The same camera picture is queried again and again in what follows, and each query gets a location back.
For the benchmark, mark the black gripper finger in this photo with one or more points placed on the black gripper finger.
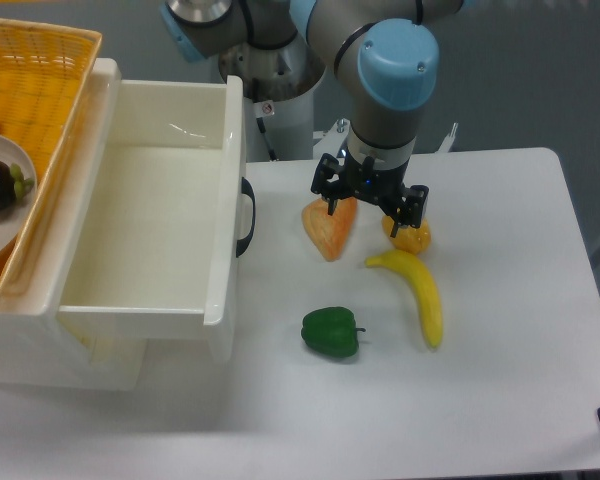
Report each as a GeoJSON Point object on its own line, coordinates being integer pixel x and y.
{"type": "Point", "coordinates": [326, 181]}
{"type": "Point", "coordinates": [406, 207]}

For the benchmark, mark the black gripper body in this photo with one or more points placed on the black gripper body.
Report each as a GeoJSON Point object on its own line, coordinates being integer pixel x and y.
{"type": "Point", "coordinates": [372, 172]}

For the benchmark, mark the green bell pepper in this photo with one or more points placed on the green bell pepper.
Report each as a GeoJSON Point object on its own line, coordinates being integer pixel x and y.
{"type": "Point", "coordinates": [331, 331]}

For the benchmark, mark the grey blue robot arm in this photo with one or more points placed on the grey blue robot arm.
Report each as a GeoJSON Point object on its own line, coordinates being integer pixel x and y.
{"type": "Point", "coordinates": [381, 52]}

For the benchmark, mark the yellow bell pepper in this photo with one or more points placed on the yellow bell pepper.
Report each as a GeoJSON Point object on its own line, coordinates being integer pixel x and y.
{"type": "Point", "coordinates": [409, 239]}

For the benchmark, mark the orange melon slice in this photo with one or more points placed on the orange melon slice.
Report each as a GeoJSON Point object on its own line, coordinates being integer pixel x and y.
{"type": "Point", "coordinates": [329, 232]}

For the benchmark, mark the yellow banana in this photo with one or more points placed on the yellow banana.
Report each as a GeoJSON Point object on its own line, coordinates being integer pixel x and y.
{"type": "Point", "coordinates": [423, 286]}

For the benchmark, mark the white plastic drawer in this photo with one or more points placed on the white plastic drawer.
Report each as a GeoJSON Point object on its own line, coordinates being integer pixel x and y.
{"type": "Point", "coordinates": [158, 250]}

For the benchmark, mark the yellow woven basket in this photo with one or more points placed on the yellow woven basket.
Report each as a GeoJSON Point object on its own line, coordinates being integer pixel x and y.
{"type": "Point", "coordinates": [44, 69]}

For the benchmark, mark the dark purple mangosteen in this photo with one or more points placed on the dark purple mangosteen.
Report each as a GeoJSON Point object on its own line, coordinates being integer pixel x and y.
{"type": "Point", "coordinates": [13, 185]}

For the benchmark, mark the white plate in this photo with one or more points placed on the white plate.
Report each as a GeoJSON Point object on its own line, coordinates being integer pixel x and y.
{"type": "Point", "coordinates": [13, 219]}

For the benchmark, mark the white drawer cabinet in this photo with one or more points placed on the white drawer cabinet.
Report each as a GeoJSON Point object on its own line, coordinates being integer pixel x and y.
{"type": "Point", "coordinates": [37, 347]}

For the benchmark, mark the black drawer handle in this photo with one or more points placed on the black drawer handle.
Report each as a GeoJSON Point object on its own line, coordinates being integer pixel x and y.
{"type": "Point", "coordinates": [248, 222]}

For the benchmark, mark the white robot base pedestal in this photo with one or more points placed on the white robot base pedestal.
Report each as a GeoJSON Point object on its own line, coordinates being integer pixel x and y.
{"type": "Point", "coordinates": [285, 125]}

